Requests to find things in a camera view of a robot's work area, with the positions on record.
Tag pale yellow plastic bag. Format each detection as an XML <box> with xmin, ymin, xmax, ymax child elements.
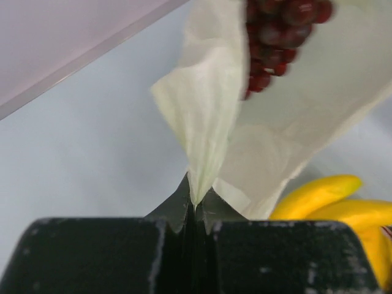
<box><xmin>151</xmin><ymin>1</ymin><xmax>391</xmax><ymax>219</ymax></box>

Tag red fake grape bunch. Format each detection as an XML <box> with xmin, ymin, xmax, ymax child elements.
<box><xmin>244</xmin><ymin>0</ymin><xmax>334</xmax><ymax>100</ymax></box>

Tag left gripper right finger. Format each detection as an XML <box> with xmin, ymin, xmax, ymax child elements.
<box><xmin>195</xmin><ymin>190</ymin><xmax>382</xmax><ymax>293</ymax></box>

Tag white plate red characters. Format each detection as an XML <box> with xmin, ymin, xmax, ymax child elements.
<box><xmin>381</xmin><ymin>225</ymin><xmax>392</xmax><ymax>239</ymax></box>

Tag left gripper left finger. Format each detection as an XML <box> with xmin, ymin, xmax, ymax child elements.
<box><xmin>1</xmin><ymin>178</ymin><xmax>193</xmax><ymax>293</ymax></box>

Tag yellow fake banana bunch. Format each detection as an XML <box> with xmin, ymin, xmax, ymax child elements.
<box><xmin>268</xmin><ymin>175</ymin><xmax>391</xmax><ymax>291</ymax></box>

